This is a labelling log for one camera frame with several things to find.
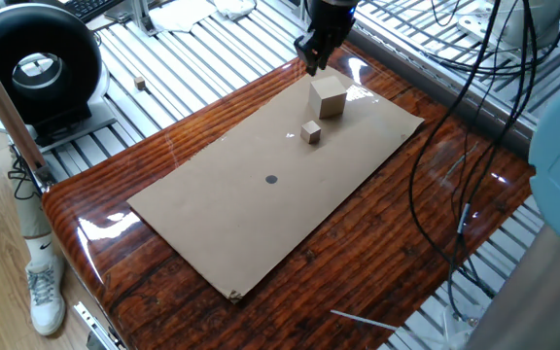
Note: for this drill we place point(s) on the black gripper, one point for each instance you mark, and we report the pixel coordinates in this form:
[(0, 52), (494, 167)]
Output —
[(331, 19)]

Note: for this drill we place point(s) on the large wooden block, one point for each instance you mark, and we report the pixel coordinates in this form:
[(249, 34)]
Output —
[(327, 99)]

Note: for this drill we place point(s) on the small wooden block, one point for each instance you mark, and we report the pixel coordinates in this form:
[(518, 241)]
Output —
[(310, 133)]

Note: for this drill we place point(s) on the crumpled white cloth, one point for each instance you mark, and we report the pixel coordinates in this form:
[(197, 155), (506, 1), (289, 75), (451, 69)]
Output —
[(234, 7)]

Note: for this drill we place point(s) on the white paper sheet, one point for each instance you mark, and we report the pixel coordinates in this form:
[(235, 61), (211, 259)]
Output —
[(183, 14)]

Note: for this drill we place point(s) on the silver perforated mounting plate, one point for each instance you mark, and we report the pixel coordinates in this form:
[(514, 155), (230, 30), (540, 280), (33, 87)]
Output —
[(474, 29)]

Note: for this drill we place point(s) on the tiny wooden cube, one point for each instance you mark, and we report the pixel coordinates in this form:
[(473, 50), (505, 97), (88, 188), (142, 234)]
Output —
[(139, 83)]

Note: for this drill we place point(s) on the brown cardboard sheet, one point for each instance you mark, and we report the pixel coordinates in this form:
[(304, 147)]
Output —
[(241, 223)]

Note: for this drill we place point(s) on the glossy dark wooden board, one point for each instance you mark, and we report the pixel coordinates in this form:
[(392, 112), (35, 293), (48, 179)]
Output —
[(358, 277)]

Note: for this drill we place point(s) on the black keyboard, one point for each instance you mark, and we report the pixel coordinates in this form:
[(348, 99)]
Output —
[(90, 7)]

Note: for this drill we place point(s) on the brown slanted bar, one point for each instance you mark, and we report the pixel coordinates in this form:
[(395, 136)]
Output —
[(3, 107)]

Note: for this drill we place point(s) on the person leg beige trousers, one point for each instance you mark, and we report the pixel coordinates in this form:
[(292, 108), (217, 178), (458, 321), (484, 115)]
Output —
[(29, 214)]

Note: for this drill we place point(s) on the white sneaker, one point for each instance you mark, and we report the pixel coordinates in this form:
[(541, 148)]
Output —
[(46, 306)]

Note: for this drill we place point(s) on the long aluminium profile rail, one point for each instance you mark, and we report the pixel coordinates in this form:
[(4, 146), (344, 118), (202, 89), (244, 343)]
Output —
[(455, 92)]

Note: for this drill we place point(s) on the aluminium post with bracket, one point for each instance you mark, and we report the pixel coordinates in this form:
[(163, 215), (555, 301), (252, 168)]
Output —
[(141, 17)]

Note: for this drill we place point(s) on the white cylindrical pedestal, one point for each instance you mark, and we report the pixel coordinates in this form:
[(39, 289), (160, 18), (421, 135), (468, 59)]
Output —
[(533, 19)]

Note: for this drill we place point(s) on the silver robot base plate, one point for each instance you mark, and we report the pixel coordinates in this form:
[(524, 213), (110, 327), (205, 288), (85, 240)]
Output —
[(455, 338)]

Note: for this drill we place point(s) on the metal slide rail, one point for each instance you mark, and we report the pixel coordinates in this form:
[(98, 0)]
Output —
[(95, 325)]

